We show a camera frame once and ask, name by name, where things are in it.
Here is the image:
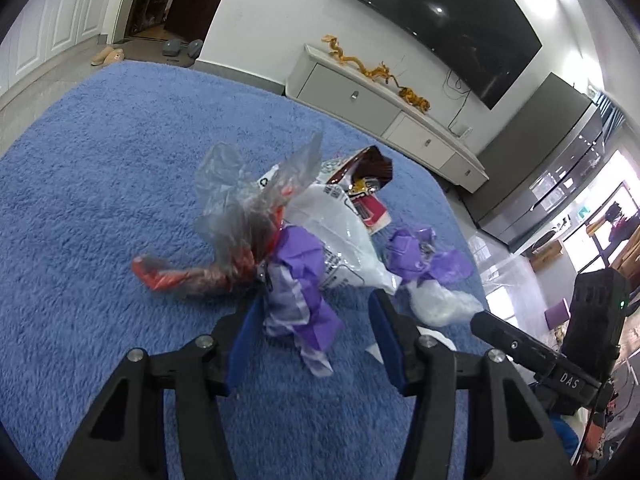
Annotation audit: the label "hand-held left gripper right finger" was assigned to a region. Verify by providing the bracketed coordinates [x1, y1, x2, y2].
[367, 289, 576, 480]

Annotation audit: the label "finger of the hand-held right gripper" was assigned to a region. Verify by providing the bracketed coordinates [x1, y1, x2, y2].
[470, 310, 603, 403]

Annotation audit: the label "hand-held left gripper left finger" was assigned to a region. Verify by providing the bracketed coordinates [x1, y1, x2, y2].
[55, 292, 266, 480]

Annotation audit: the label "clear plastic film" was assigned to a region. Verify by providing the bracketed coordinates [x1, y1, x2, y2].
[407, 277, 485, 326]

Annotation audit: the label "purple wrapper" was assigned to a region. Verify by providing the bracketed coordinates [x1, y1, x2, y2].
[262, 225, 346, 378]
[382, 226, 473, 286]

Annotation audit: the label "pink snack wrapper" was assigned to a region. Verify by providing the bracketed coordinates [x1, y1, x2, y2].
[350, 192, 392, 236]

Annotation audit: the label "brown snack wrapper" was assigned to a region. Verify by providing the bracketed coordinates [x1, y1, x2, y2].
[320, 145, 394, 202]

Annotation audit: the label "purple stool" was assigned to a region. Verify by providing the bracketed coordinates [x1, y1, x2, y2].
[547, 300, 574, 332]

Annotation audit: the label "white paper scrap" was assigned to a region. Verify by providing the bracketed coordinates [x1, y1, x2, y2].
[365, 327, 458, 363]

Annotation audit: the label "cardboard box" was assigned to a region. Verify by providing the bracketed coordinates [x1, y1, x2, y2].
[530, 240, 564, 272]

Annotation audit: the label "hanging clothes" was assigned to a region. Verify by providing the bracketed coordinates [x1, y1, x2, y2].
[604, 201, 639, 242]

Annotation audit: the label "red sausage wrapper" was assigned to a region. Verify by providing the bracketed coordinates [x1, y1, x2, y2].
[132, 185, 293, 297]

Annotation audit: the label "white plastic bag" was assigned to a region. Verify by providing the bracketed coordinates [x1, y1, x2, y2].
[260, 162, 403, 296]

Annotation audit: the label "clear plastic bag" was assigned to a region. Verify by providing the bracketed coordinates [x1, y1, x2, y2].
[194, 132, 323, 281]

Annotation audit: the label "grey refrigerator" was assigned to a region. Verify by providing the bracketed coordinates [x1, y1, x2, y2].
[460, 72, 626, 247]

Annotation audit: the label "blue fluffy rug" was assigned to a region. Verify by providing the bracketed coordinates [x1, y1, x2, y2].
[0, 60, 493, 480]

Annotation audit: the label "golden tiger figurine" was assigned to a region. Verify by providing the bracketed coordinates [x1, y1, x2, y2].
[398, 86, 432, 113]

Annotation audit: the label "white television cabinet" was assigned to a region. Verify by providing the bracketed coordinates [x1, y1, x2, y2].
[284, 43, 489, 193]

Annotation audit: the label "golden dragon figurine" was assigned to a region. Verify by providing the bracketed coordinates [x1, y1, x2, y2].
[321, 35, 368, 69]
[362, 61, 402, 87]

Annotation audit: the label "dark wooden door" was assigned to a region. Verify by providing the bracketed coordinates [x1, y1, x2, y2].
[164, 0, 243, 50]

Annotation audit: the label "white panelled cabinet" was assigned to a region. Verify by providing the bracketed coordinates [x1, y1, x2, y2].
[0, 0, 132, 103]

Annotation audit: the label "black television cable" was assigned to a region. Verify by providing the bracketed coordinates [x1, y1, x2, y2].
[446, 70, 473, 133]

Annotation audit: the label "black wall television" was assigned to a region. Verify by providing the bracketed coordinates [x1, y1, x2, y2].
[325, 0, 543, 110]

